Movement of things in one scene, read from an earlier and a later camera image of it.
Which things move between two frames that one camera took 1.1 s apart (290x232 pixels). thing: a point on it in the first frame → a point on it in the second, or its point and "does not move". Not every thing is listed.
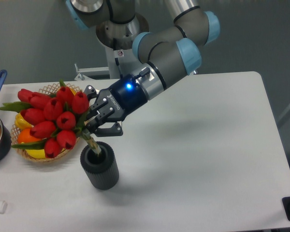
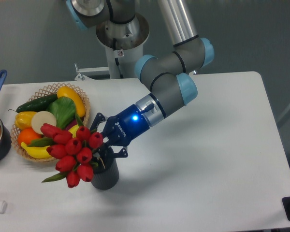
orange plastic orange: x=24 y=136 does not move
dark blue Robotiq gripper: x=114 y=104 → x=121 y=128
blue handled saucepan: x=1 y=140 does not move
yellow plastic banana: x=37 y=153 does not move
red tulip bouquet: x=56 y=120 → x=73 y=151
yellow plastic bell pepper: x=21 y=123 does not move
